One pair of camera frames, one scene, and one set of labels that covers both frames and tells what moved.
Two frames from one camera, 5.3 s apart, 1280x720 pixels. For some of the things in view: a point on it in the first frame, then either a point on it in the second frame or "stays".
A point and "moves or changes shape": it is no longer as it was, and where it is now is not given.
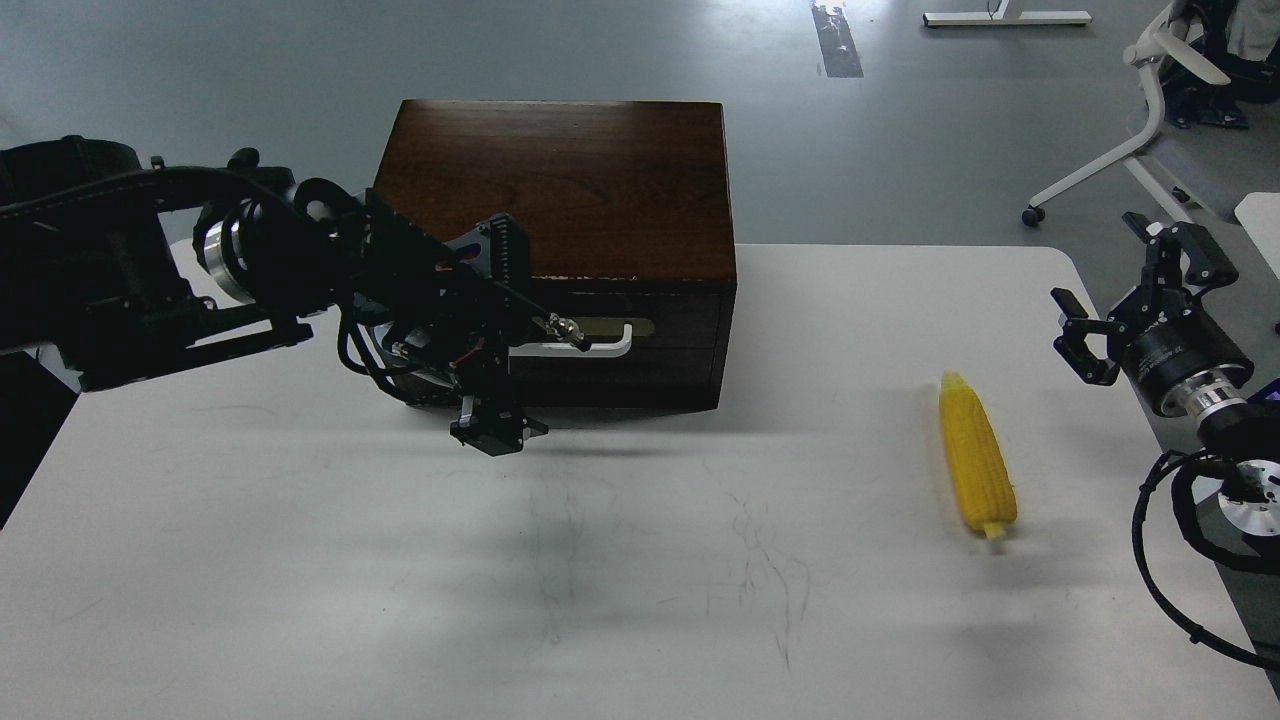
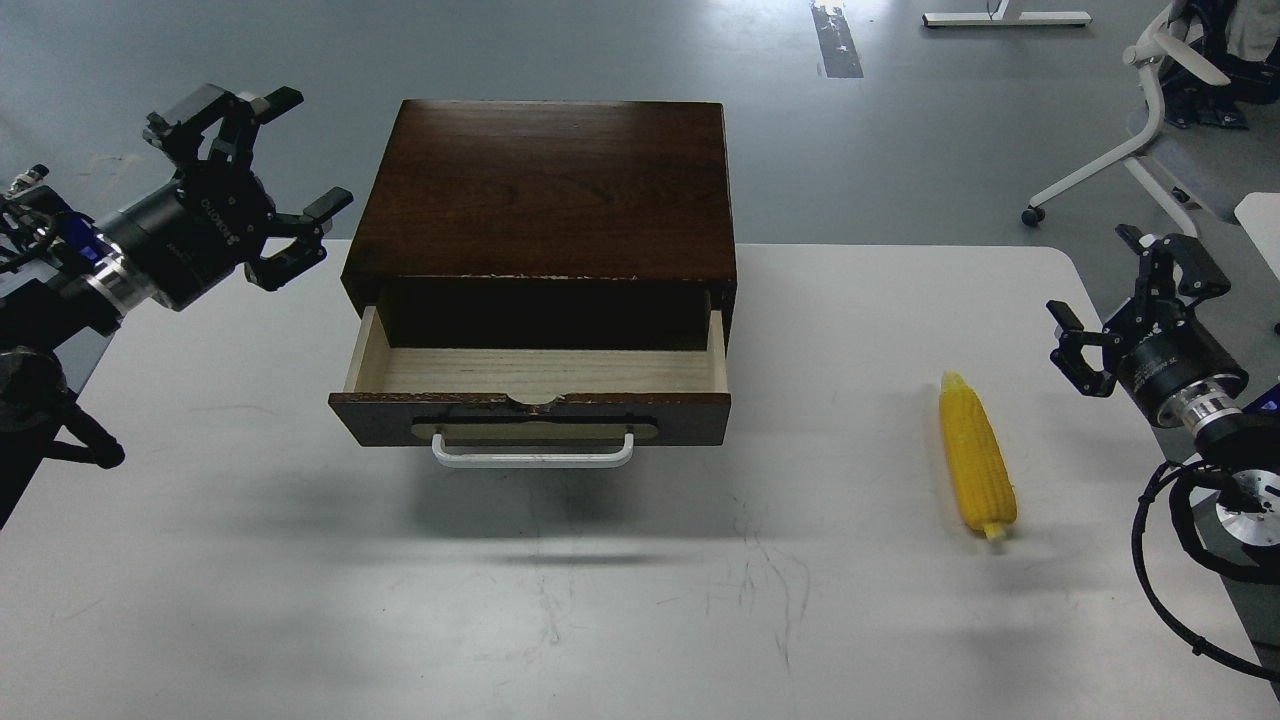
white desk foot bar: x=1007 y=18 stays
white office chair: x=1153 y=50 stays
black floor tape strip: x=838 y=49 stays
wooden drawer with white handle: x=655 y=345 moves or changes shape
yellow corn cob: x=978 y=457 stays
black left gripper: x=440 y=317 to x=184 y=238
